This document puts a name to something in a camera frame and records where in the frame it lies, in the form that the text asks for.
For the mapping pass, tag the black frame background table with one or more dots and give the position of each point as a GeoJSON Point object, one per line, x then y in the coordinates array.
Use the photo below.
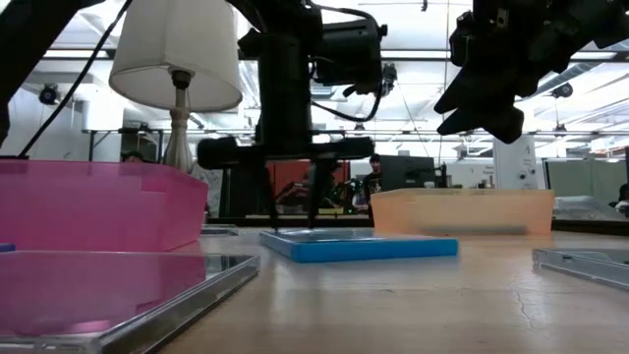
{"type": "Point", "coordinates": [123, 131]}

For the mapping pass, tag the red panel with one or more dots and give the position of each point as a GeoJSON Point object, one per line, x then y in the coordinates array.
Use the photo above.
{"type": "Point", "coordinates": [292, 177]}

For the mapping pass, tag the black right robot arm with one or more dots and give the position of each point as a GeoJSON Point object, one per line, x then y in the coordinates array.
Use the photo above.
{"type": "Point", "coordinates": [609, 19]}

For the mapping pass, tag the white pillar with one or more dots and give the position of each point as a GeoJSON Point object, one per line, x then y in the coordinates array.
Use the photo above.
{"type": "Point", "coordinates": [516, 162]}

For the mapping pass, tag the black computer monitor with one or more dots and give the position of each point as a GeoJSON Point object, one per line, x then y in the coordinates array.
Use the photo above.
{"type": "Point", "coordinates": [408, 172]}

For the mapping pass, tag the orange translucent plastic bin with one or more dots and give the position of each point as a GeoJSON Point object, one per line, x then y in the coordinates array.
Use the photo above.
{"type": "Point", "coordinates": [462, 209]}

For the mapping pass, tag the dark cabinet panel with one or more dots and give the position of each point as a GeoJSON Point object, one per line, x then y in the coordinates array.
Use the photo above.
{"type": "Point", "coordinates": [241, 192]}

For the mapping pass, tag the black round ceiling device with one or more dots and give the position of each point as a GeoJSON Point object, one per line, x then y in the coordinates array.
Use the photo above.
{"type": "Point", "coordinates": [562, 90]}

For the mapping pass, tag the black hanging ceiling device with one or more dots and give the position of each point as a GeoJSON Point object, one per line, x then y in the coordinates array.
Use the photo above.
{"type": "Point", "coordinates": [389, 74]}

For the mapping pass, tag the ceiling light strip beam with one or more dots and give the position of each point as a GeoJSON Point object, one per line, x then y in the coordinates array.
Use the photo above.
{"type": "Point", "coordinates": [417, 54]}

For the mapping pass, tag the black wall-mounted device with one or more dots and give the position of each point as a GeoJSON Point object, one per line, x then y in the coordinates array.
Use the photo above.
{"type": "Point", "coordinates": [48, 95]}

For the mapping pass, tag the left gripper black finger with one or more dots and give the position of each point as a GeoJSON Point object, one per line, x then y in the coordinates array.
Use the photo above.
{"type": "Point", "coordinates": [317, 187]}
{"type": "Point", "coordinates": [272, 196]}

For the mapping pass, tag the white shade table lamp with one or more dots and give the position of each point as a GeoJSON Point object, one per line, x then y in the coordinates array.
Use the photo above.
{"type": "Point", "coordinates": [177, 49]}

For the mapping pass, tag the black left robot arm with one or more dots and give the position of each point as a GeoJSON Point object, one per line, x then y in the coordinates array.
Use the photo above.
{"type": "Point", "coordinates": [29, 39]}

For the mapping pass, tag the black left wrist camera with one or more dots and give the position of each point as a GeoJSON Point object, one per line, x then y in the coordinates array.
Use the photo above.
{"type": "Point", "coordinates": [349, 54]}

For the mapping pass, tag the green partition wall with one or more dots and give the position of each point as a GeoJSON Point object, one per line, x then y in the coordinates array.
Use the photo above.
{"type": "Point", "coordinates": [580, 179]}

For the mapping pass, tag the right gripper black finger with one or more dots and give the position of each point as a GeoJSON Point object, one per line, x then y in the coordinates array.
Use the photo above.
{"type": "Point", "coordinates": [481, 91]}
{"type": "Point", "coordinates": [496, 124]}

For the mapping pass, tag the pink translucent plastic bin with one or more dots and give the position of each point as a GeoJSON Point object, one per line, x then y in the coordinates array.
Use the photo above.
{"type": "Point", "coordinates": [98, 206]}

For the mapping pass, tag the person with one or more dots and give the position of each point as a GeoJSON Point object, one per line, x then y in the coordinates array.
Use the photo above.
{"type": "Point", "coordinates": [374, 177]}
{"type": "Point", "coordinates": [623, 194]}
{"type": "Point", "coordinates": [131, 156]}

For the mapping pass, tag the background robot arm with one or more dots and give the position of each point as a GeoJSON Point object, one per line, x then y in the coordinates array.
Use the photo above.
{"type": "Point", "coordinates": [350, 196]}

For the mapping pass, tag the small black square tile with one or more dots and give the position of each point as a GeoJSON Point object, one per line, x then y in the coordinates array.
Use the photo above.
{"type": "Point", "coordinates": [218, 230]}

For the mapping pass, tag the clear CD jewel case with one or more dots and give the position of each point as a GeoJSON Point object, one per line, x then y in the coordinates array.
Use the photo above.
{"type": "Point", "coordinates": [589, 268]}
{"type": "Point", "coordinates": [123, 295]}

